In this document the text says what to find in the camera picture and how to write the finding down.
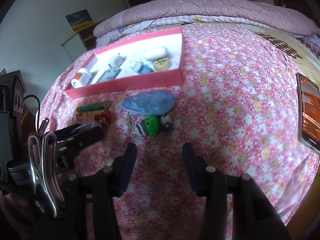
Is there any blue yellow picture book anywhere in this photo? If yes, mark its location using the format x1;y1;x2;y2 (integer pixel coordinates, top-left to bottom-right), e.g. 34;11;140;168
65;9;94;32

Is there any white orange tape roll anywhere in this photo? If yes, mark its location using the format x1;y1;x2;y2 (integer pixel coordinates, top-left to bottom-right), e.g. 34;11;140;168
71;68;92;89

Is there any green toy figure keychain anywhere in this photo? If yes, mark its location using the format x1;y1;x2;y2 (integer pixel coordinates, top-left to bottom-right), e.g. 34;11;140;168
132;114;173;137

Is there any silver metal clamp right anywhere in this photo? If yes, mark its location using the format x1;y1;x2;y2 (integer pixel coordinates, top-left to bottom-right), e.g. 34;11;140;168
28;132;65;218

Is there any red strawberry charm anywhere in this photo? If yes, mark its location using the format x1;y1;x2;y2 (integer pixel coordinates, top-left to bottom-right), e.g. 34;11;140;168
94;112;115;127

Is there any pink shallow cardboard box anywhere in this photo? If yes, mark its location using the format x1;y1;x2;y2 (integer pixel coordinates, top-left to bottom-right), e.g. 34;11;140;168
65;28;184;99

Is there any white oval case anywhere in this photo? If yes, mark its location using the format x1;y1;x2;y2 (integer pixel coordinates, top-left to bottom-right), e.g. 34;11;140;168
144;46;168;61

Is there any black cable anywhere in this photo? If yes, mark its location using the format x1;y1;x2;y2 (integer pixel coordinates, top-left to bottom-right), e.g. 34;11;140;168
23;94;42;133

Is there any white bedside shelf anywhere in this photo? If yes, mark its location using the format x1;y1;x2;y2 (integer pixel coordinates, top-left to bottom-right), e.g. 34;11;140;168
60;20;104;62

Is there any yellow chess piece disc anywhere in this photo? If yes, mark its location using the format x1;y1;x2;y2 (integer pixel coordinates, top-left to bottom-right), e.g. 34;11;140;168
153;57;171;72

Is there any black smartphone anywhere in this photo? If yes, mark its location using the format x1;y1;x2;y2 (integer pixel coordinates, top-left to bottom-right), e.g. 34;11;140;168
296;73;320;155

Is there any purple quilted duvet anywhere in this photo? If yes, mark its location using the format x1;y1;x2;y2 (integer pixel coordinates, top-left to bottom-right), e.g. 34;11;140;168
93;0;319;37

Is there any blue correction tape dispenser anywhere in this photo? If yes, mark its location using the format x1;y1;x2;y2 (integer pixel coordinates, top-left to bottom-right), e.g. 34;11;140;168
121;89;175;115

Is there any grey power adapter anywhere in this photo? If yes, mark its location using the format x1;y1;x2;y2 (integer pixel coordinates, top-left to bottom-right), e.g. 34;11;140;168
96;68;121;83

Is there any wooden puzzle block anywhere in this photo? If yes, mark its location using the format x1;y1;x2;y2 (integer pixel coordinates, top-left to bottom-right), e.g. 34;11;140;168
76;100;113;120

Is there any white usb charger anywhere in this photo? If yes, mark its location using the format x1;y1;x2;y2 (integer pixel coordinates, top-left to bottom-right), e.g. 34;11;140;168
107;54;126;69

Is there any dark wooden headboard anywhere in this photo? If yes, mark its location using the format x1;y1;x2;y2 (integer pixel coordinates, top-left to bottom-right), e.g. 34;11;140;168
273;0;319;27

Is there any pink floral bed sheet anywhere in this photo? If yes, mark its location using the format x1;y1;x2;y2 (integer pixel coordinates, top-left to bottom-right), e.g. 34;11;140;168
40;23;319;239

